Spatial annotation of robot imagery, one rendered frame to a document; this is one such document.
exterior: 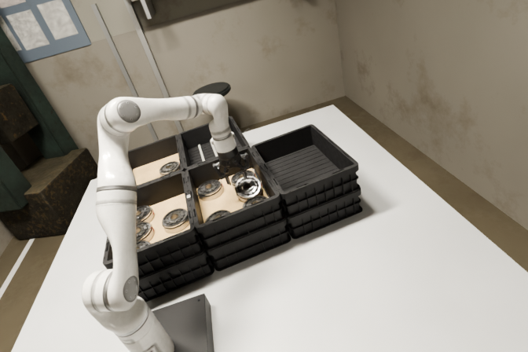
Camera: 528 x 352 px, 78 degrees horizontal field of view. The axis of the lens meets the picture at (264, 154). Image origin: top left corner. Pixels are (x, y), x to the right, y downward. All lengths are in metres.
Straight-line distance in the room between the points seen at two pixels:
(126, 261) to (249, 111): 3.06
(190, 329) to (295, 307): 0.31
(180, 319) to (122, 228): 0.40
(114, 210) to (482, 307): 0.97
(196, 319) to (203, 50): 2.82
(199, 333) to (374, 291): 0.53
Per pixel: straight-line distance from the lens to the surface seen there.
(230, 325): 1.12
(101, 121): 0.92
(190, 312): 1.11
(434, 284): 1.13
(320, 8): 3.70
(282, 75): 3.69
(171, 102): 0.97
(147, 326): 0.94
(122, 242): 0.83
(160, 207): 1.45
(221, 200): 1.33
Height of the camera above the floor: 1.61
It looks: 31 degrees down
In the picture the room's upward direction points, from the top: 15 degrees counter-clockwise
